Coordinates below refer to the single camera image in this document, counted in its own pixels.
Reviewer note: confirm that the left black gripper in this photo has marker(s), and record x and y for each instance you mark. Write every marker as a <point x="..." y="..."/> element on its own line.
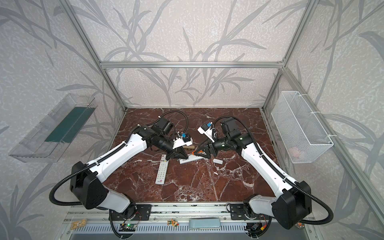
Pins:
<point x="173" y="150"/>

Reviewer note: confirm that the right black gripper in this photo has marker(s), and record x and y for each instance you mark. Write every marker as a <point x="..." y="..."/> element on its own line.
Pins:
<point x="211" y="148"/>

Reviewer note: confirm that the white remote control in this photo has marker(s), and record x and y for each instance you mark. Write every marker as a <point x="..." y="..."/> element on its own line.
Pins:
<point x="162" y="171"/>
<point x="184" y="161"/>

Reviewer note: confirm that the white battery cover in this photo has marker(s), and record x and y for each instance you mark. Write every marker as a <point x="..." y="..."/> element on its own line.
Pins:
<point x="216" y="161"/>

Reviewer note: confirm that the orange handled screwdriver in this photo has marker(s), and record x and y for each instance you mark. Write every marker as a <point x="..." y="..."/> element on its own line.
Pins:
<point x="194" y="157"/>

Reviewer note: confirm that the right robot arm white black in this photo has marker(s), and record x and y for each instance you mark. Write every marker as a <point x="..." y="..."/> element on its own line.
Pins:
<point x="288" y="205"/>

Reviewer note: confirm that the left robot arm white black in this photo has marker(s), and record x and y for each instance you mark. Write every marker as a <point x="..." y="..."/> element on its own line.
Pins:
<point x="87" y="183"/>

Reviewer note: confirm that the pink object in basket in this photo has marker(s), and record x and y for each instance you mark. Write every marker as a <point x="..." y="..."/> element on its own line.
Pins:
<point x="295" y="153"/>

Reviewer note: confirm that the left green led controller board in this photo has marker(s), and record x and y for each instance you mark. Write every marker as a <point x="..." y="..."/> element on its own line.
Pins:
<point x="127" y="227"/>

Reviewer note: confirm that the tan circuit board piece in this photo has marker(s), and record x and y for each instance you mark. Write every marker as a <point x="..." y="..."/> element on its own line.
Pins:
<point x="78" y="224"/>

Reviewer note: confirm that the blue toy shovel wooden handle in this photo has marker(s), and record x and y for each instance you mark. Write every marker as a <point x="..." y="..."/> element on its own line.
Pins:
<point x="191" y="147"/>

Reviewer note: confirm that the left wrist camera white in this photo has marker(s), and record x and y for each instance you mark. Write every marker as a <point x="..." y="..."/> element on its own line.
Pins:
<point x="182" y="140"/>

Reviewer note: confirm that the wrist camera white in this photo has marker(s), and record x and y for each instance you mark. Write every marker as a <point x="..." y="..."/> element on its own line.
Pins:
<point x="182" y="140"/>
<point x="208" y="130"/>

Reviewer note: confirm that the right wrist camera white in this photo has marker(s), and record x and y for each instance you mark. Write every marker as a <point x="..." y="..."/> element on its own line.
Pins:
<point x="208" y="130"/>

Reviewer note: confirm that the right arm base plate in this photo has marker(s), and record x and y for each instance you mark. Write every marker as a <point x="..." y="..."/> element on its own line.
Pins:
<point x="237" y="212"/>

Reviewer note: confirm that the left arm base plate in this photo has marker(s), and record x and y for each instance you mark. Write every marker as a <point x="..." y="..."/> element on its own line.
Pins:
<point x="139" y="212"/>

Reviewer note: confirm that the grey rectangular box on rail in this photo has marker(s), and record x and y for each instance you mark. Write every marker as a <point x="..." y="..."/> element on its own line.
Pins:
<point x="204" y="223"/>

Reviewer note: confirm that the white wire mesh basket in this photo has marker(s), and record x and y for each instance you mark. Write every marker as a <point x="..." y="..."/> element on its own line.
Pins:
<point x="299" y="127"/>

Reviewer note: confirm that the clear plastic wall shelf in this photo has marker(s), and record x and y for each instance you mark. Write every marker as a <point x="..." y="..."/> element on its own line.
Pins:
<point x="47" y="142"/>

